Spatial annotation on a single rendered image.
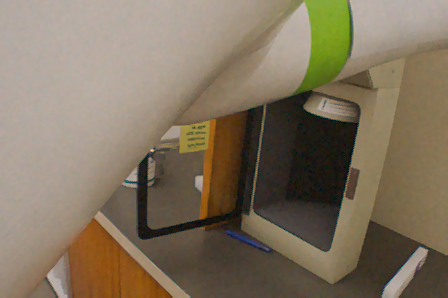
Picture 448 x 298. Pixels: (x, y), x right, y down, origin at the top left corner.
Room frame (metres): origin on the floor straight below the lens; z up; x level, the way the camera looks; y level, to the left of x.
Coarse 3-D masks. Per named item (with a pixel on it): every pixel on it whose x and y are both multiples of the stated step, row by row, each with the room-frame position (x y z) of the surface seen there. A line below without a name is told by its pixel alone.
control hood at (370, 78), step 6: (378, 66) 0.73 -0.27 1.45; (360, 72) 0.72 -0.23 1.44; (366, 72) 0.71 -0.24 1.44; (372, 72) 0.72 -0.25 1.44; (378, 72) 0.74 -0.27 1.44; (348, 78) 0.76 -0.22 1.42; (354, 78) 0.75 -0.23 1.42; (360, 78) 0.73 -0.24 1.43; (366, 78) 0.72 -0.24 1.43; (372, 78) 0.72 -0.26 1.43; (378, 78) 0.74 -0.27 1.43; (360, 84) 0.75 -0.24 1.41; (366, 84) 0.73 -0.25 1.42; (372, 84) 0.73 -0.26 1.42; (378, 84) 0.74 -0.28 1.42
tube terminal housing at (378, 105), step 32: (384, 64) 0.75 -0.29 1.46; (352, 96) 0.78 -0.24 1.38; (384, 96) 0.77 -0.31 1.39; (384, 128) 0.79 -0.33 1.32; (352, 160) 0.76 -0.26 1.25; (384, 160) 0.82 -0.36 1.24; (256, 224) 0.93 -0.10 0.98; (352, 224) 0.76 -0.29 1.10; (288, 256) 0.85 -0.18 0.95; (320, 256) 0.78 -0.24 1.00; (352, 256) 0.79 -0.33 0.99
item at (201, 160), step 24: (216, 120) 0.89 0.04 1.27; (240, 120) 0.93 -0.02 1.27; (168, 144) 0.81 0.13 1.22; (192, 144) 0.85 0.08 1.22; (216, 144) 0.89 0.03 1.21; (240, 144) 0.93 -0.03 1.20; (168, 168) 0.82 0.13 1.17; (192, 168) 0.85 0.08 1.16; (216, 168) 0.89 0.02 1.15; (168, 192) 0.82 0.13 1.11; (192, 192) 0.86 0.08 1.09; (216, 192) 0.90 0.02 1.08; (168, 216) 0.82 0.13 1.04; (192, 216) 0.86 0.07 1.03
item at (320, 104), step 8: (312, 96) 0.90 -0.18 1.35; (320, 96) 0.88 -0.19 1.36; (328, 96) 0.86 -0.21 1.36; (312, 104) 0.88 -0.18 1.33; (320, 104) 0.86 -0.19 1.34; (328, 104) 0.85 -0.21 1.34; (336, 104) 0.84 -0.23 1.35; (344, 104) 0.84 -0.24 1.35; (352, 104) 0.84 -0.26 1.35; (312, 112) 0.87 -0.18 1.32; (320, 112) 0.85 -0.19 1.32; (328, 112) 0.84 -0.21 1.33; (336, 112) 0.84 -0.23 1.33; (344, 112) 0.83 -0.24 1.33; (352, 112) 0.84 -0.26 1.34; (360, 112) 0.84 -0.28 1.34; (344, 120) 0.83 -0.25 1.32; (352, 120) 0.83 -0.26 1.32
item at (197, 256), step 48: (144, 240) 0.86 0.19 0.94; (192, 240) 0.89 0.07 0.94; (240, 240) 0.91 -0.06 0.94; (384, 240) 0.98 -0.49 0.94; (192, 288) 0.69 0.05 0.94; (240, 288) 0.71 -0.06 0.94; (288, 288) 0.72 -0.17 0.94; (336, 288) 0.73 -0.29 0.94; (384, 288) 0.74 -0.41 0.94; (432, 288) 0.75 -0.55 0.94
